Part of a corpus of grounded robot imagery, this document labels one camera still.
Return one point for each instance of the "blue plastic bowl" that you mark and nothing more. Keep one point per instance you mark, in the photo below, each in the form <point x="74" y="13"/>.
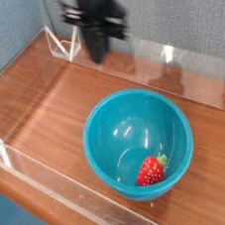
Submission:
<point x="128" y="126"/>

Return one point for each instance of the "clear acrylic front barrier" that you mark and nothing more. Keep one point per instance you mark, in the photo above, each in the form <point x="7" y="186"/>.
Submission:
<point x="79" y="198"/>

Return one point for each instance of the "clear acrylic corner bracket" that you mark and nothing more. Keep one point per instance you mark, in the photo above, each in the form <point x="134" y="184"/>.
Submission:
<point x="64" y="49"/>

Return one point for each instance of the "clear acrylic barrier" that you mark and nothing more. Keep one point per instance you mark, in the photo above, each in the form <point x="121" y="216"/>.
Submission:
<point x="79" y="198"/>
<point x="187" y="74"/>

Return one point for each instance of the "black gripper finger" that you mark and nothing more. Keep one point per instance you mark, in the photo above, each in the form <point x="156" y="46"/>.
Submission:
<point x="103" y="46"/>
<point x="92" y="46"/>

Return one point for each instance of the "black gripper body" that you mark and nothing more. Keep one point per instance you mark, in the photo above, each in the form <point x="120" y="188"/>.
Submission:
<point x="103" y="17"/>

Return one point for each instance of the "red toy strawberry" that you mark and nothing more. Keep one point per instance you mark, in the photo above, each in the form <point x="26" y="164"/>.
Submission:
<point x="152" y="170"/>

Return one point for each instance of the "clear acrylic back barrier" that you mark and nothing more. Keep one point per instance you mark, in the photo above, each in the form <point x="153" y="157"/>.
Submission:
<point x="187" y="74"/>

